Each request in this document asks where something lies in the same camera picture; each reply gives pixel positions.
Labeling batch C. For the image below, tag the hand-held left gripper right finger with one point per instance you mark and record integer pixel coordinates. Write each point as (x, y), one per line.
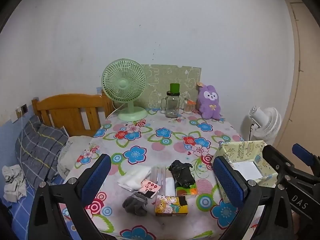
(228, 182)

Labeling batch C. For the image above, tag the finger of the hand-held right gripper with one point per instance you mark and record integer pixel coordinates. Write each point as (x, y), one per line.
(277, 162)
(303, 153)

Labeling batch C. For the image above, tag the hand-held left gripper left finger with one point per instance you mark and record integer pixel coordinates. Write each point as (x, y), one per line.
(96, 177)

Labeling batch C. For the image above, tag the yellow cartoon print box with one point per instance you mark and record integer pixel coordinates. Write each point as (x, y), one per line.
(250, 150)

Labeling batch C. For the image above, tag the green tissue packet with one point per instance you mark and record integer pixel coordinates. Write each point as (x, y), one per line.
(187, 192)

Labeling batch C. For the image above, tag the clear pack of white pads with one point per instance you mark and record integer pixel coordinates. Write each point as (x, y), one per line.
(167, 186)

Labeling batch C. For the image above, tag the white crumpled blanket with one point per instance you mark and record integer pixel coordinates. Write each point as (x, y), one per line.
(75, 150)

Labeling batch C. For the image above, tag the white folded cloth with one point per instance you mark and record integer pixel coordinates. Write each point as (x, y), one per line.
(132, 177)

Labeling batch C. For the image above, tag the white standing fan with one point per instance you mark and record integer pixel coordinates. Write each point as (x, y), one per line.
(268, 122)

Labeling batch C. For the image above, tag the black plastic bag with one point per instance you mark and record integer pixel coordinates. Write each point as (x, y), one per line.
(182, 173)

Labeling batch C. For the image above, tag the grey sock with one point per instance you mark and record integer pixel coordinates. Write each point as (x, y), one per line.
(136, 203)

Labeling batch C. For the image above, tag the pink wet wipes packet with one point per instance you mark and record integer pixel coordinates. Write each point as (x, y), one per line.
(147, 186)

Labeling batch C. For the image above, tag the grey plaid pillow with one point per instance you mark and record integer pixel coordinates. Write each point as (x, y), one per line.
(37, 150)

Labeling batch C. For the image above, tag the yellow cartoon tissue packet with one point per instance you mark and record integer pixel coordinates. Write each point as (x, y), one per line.
(167, 206)

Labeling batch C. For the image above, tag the beige door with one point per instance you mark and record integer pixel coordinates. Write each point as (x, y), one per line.
(307, 80)

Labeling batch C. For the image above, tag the floral tablecloth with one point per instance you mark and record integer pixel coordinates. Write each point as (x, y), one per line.
(160, 140)

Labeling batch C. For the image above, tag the wooden bed headboard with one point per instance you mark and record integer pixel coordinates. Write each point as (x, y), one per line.
(65, 105)

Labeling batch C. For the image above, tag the purple plush bunny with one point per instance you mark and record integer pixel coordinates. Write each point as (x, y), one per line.
(209, 105)

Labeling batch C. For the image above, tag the blue checked bed sheet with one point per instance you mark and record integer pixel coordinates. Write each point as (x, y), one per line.
(22, 212)

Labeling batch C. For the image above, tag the grey white crumpled cloth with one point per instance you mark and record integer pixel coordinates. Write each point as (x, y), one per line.
(13, 185)

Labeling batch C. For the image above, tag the cotton swab jar orange lid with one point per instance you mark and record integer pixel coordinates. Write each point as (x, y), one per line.
(189, 108)

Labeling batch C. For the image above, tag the glass jar with green lid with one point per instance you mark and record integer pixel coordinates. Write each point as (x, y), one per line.
(172, 105)

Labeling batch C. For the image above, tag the green desk fan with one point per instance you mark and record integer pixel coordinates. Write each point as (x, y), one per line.
(123, 83)

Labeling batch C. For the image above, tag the green cartoon print board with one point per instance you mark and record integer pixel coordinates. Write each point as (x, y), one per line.
(170, 73)

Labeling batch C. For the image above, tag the wall socket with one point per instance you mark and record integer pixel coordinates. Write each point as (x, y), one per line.
(24, 108)

